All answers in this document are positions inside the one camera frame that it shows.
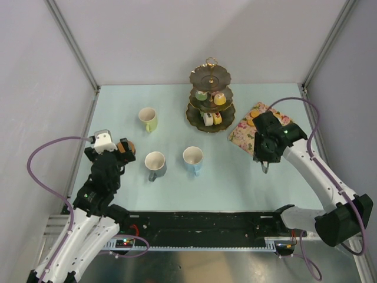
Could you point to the aluminium frame post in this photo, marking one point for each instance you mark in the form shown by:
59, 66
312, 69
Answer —
329, 41
72, 42

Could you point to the wooden coaster stack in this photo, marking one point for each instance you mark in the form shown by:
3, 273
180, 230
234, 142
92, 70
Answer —
126, 147

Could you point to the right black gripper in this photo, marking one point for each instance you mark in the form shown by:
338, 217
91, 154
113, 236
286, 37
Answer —
258, 155

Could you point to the grey mug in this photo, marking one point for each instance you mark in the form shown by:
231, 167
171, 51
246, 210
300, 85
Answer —
155, 162

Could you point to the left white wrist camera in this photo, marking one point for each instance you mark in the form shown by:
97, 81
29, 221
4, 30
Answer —
103, 141

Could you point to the white cup pastry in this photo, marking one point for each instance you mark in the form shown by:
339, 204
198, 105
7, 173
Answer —
208, 119

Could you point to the floral rectangular tray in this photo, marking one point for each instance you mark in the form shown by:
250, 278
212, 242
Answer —
243, 135

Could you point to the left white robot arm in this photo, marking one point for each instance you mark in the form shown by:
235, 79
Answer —
93, 219

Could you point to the green mug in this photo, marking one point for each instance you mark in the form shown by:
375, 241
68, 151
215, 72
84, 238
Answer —
148, 116

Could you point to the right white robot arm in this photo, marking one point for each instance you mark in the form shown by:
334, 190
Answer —
344, 213

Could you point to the orange macaron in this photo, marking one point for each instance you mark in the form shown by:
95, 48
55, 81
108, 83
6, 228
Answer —
254, 113
250, 123

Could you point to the blue mug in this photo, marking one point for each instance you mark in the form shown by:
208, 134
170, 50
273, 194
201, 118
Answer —
193, 159

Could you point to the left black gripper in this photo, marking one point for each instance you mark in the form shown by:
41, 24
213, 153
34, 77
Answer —
128, 156

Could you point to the three-tier dark cake stand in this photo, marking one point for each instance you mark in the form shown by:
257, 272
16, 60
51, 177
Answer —
210, 77

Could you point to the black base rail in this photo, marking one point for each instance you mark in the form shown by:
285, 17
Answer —
203, 230

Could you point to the circuit board with leds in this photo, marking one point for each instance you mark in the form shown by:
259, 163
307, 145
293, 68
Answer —
124, 243

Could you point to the right aluminium frame post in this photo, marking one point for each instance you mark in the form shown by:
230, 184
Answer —
329, 41

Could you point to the yellow round pastry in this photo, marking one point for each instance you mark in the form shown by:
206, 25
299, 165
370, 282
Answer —
219, 99

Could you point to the left aluminium frame post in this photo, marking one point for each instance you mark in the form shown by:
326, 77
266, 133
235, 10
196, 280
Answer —
72, 42

